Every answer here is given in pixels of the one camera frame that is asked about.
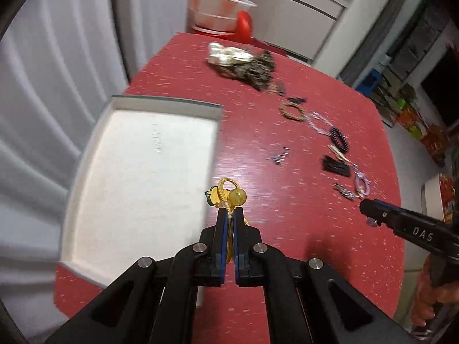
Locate silver star hair clip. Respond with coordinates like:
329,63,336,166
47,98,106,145
333,183,357,201

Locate yellow bead hair tie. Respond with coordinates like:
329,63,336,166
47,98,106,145
205,177,249,225

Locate black lace hair clip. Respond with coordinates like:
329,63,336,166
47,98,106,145
322,155,351,178

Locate black spiral hair tie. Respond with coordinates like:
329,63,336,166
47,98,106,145
328,126,350,155

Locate silver chain necklace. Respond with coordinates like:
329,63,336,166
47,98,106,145
305,111,335,137

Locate right hand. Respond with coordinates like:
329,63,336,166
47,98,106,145
411,254,458,327

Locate white shallow tray box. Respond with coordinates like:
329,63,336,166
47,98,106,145
60,95,223,287

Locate beige scissor shaped clip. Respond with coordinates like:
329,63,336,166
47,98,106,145
328,144,354,165

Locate gold bobby pins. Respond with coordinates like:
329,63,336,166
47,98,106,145
267,83,279,94

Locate cream polka dot scrunchie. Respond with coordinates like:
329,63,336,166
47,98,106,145
207,42,254,67

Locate white cabinet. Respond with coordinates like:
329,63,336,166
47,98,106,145
250,0,352,62

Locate white curtain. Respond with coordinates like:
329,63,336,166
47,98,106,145
1,0,187,343

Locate white red plastic bucket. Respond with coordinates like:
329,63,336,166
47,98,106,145
188,0,257,33

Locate tan braided bracelet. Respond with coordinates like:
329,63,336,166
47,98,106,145
279,101,308,122

